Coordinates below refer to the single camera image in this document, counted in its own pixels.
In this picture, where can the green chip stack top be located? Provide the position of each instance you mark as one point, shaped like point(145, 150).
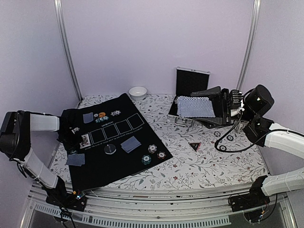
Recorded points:
point(97, 119)

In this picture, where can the right aluminium frame post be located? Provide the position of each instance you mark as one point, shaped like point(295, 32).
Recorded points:
point(250, 42)

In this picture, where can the blue playing card deck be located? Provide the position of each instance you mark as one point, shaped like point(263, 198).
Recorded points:
point(192, 107)

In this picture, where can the black triangular token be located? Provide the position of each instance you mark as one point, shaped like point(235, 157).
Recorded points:
point(195, 145)

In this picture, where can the orange round button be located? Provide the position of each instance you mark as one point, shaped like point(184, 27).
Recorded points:
point(102, 114)

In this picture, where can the aluminium frame post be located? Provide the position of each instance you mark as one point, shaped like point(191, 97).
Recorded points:
point(250, 42)
point(63, 34)

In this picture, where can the white chip stack top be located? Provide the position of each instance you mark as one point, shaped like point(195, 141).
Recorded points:
point(116, 113)

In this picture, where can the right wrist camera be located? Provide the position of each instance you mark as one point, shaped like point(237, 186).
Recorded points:
point(235, 102)

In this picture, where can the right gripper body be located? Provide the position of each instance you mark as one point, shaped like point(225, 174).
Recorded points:
point(220, 106)

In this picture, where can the white ceramic bowl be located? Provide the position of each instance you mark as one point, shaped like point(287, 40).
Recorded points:
point(138, 93)

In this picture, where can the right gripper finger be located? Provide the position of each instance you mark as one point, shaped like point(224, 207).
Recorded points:
point(206, 93)
point(215, 122)

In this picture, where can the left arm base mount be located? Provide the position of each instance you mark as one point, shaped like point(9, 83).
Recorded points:
point(75, 200)

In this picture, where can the left aluminium frame post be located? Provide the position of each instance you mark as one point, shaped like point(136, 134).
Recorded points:
point(63, 34)

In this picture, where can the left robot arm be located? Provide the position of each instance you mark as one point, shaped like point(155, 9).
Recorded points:
point(15, 143)

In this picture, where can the aluminium front rail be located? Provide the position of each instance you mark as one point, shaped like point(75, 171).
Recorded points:
point(195, 208)

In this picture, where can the black poker mat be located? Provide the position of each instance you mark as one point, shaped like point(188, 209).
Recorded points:
point(116, 142)

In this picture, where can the aluminium poker case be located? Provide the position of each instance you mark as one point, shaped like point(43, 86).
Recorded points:
point(187, 81)

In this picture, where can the face up king card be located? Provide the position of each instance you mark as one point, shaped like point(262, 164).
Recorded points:
point(85, 141)

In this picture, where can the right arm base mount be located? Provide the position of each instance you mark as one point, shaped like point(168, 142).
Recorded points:
point(239, 202)

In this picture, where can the dealt card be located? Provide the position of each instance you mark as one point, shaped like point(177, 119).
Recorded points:
point(87, 118)
point(129, 145)
point(73, 160)

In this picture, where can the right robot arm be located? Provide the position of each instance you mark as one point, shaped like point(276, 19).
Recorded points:
point(263, 132)

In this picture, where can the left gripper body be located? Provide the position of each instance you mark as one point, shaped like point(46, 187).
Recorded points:
point(70, 137)

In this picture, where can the clear dealer puck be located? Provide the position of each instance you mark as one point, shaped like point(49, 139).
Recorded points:
point(110, 149)

